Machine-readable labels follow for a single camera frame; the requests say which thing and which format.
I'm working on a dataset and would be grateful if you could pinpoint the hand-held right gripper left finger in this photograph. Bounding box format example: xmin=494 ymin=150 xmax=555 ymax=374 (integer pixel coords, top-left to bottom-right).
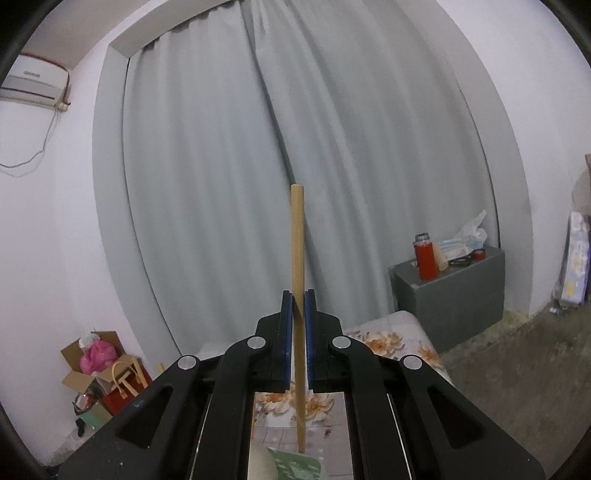
xmin=58 ymin=289 xmax=296 ymax=480

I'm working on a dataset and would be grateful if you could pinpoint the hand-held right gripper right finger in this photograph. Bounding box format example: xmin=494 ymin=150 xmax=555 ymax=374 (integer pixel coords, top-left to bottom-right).
xmin=304 ymin=288 xmax=546 ymax=480

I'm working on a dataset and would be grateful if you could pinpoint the wooden chopstick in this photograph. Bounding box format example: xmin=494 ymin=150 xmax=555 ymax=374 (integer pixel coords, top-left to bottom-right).
xmin=290 ymin=184 xmax=308 ymax=455

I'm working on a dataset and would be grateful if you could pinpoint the floral bed sheet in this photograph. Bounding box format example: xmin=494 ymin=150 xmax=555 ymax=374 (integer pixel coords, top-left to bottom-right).
xmin=198 ymin=310 xmax=454 ymax=480

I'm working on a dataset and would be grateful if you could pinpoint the red thermos bottle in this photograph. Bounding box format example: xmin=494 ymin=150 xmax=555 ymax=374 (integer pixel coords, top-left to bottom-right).
xmin=414 ymin=233 xmax=437 ymax=282

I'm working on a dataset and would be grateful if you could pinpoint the grey nightstand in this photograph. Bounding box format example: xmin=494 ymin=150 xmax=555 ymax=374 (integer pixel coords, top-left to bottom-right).
xmin=390 ymin=247 xmax=507 ymax=354

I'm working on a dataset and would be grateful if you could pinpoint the tissue pack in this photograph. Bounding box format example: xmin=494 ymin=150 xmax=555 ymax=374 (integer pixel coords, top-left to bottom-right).
xmin=436 ymin=237 xmax=476 ymax=260

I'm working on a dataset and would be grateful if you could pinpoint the grey curtain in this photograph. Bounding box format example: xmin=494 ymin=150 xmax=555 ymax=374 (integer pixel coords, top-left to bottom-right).
xmin=122 ymin=0 xmax=498 ymax=363

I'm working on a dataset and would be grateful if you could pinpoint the red gift bag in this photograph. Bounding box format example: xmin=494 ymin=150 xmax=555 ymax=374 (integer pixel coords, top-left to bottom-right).
xmin=102 ymin=355 xmax=153 ymax=417

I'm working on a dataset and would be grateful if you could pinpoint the pink plastic bag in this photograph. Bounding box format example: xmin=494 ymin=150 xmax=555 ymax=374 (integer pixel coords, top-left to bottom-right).
xmin=79 ymin=342 xmax=121 ymax=375

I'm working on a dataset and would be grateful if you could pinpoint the white plastic bag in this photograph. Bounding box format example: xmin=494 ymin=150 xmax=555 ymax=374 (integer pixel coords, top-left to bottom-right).
xmin=457 ymin=210 xmax=488 ymax=250

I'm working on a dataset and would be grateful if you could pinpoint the green box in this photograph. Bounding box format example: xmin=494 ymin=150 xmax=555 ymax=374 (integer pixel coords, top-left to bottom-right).
xmin=76 ymin=401 xmax=114 ymax=428

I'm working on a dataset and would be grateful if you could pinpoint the cardboard box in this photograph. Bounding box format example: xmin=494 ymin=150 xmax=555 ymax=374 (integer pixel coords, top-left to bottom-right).
xmin=61 ymin=330 xmax=123 ymax=394

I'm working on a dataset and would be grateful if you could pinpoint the white printed pack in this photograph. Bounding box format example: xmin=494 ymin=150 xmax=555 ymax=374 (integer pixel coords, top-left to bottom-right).
xmin=558 ymin=211 xmax=591 ymax=311

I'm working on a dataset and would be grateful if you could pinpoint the curtain box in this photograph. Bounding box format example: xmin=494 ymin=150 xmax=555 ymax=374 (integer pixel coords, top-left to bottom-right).
xmin=110 ymin=0 xmax=246 ymax=59

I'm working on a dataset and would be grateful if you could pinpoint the white air conditioner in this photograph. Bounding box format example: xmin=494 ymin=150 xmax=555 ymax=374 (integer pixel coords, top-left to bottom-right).
xmin=0 ymin=54 xmax=71 ymax=112

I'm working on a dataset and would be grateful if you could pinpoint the thin power cable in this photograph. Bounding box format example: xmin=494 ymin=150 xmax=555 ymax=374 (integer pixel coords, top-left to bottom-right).
xmin=0 ymin=107 xmax=62 ymax=172

